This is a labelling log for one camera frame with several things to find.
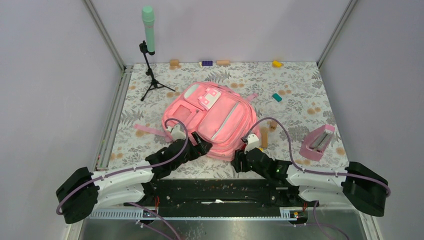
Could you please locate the pink student backpack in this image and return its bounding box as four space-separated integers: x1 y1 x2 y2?
134 81 261 161

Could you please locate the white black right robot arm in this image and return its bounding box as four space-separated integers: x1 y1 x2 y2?
231 148 389 217

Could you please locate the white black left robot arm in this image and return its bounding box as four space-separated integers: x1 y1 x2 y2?
55 132 213 224

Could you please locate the long natural wooden block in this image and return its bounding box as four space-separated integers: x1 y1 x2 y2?
260 127 269 149

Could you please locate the small natural wooden block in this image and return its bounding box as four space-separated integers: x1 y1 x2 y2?
269 120 278 131

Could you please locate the floral table mat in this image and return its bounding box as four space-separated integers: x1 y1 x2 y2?
107 62 348 170

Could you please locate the green wooden block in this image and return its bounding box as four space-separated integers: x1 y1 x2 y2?
272 93 283 102

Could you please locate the black microphone tripod stand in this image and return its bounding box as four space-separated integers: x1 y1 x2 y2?
139 40 176 102

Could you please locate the purple block at back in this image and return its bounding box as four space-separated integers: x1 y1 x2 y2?
201 60 214 67

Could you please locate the natural block at back right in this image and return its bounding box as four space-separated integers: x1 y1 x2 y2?
216 60 231 66

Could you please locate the yellow block at back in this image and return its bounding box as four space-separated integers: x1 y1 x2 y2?
271 60 284 68

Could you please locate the green microphone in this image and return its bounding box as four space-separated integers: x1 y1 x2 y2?
141 5 156 55

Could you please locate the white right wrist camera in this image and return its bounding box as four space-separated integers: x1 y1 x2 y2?
244 133 261 154

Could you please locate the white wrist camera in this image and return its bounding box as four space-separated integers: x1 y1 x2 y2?
244 133 261 154
165 124 187 141

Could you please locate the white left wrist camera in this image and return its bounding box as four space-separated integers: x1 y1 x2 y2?
165 124 187 141

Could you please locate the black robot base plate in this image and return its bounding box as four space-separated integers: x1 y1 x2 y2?
136 179 315 210

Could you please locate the grey slotted cable duct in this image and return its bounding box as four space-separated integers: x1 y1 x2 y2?
89 205 308 221

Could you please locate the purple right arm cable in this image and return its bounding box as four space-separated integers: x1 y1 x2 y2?
243 117 392 240

